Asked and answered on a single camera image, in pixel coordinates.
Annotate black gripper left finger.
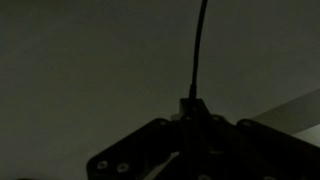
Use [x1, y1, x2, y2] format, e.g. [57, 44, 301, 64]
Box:
[86, 117, 183, 180]

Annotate black phone charger cable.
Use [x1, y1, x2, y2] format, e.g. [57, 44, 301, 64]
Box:
[188, 0, 209, 101]

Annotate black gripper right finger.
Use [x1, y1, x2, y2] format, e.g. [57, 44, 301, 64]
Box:
[208, 115, 320, 180]

